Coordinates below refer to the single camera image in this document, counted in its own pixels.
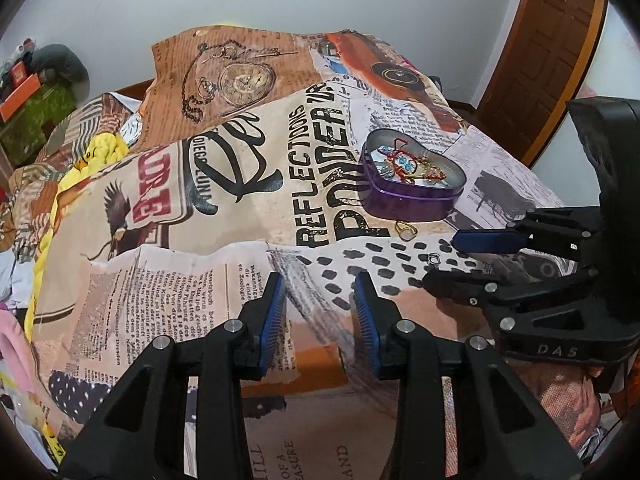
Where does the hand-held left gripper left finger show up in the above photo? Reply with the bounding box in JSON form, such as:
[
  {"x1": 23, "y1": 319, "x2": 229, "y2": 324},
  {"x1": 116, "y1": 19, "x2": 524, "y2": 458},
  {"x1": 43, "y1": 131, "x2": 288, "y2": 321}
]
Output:
[{"x1": 60, "y1": 272, "x2": 289, "y2": 480}]

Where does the purple heart-shaped tin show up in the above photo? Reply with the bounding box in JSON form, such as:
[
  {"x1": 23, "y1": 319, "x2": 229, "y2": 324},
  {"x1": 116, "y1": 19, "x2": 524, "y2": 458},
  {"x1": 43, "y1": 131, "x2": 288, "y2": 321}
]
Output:
[{"x1": 357, "y1": 129, "x2": 469, "y2": 222}]

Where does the pink cloth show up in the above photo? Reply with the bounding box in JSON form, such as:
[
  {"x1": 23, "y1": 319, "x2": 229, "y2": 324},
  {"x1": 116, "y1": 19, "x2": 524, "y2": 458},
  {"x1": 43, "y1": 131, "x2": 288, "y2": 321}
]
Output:
[{"x1": 0, "y1": 305, "x2": 39, "y2": 397}]

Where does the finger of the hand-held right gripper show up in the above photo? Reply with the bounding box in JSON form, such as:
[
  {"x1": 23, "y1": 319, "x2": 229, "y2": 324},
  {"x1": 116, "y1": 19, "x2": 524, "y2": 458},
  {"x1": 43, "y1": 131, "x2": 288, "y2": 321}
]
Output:
[
  {"x1": 422, "y1": 266, "x2": 622, "y2": 357},
  {"x1": 452, "y1": 205, "x2": 607, "y2": 262}
]

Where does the flat orange box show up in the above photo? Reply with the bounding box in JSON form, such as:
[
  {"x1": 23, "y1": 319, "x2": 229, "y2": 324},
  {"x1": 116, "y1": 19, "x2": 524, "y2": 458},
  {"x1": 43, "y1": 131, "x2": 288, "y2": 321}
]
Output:
[{"x1": 0, "y1": 72, "x2": 44, "y2": 122}]

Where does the printed newspaper pattern blanket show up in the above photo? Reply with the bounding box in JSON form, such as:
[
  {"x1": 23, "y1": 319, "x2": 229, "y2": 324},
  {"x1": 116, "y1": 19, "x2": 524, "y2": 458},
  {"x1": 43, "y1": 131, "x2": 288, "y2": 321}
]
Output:
[{"x1": 0, "y1": 27, "x2": 618, "y2": 480}]

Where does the dark grey cloth bundle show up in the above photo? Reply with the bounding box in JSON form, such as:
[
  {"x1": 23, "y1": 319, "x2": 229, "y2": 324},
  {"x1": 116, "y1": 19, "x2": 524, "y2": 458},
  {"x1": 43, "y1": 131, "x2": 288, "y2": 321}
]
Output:
[{"x1": 30, "y1": 44, "x2": 91, "y2": 95}]

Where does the pile of mixed jewelry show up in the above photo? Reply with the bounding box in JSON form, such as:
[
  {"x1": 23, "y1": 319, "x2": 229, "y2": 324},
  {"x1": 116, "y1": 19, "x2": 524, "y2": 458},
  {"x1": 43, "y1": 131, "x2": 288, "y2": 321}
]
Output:
[{"x1": 375, "y1": 136, "x2": 449, "y2": 187}]

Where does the brown wooden door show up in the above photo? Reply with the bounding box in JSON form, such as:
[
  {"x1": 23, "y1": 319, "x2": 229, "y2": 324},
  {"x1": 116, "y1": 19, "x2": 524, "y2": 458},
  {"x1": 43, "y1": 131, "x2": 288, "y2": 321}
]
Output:
[{"x1": 477, "y1": 0, "x2": 609, "y2": 167}]

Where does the yellow cloth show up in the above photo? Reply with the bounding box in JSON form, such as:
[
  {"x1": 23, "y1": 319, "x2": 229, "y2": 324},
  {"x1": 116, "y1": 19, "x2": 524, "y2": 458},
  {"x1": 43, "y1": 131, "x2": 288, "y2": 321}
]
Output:
[{"x1": 26, "y1": 130, "x2": 132, "y2": 343}]

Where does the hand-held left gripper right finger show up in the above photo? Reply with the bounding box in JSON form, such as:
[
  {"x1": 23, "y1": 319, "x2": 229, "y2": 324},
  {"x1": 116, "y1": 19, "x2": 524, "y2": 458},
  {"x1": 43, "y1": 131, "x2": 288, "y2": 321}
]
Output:
[{"x1": 352, "y1": 271, "x2": 586, "y2": 480}]

